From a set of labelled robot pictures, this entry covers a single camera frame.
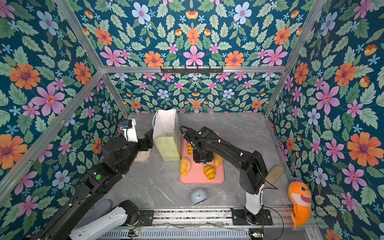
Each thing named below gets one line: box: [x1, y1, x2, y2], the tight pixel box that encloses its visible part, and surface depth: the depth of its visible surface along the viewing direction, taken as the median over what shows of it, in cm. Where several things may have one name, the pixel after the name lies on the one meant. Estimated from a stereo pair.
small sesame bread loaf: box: [180, 156, 191, 176], surface depth 88 cm
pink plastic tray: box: [180, 139, 225, 184], surface depth 90 cm
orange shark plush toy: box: [288, 177, 312, 230], surface depth 74 cm
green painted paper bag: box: [152, 109, 184, 162], surface depth 88 cm
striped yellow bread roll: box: [203, 164, 216, 180], surface depth 88 cm
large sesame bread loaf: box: [213, 152, 224, 168], surface depth 90 cm
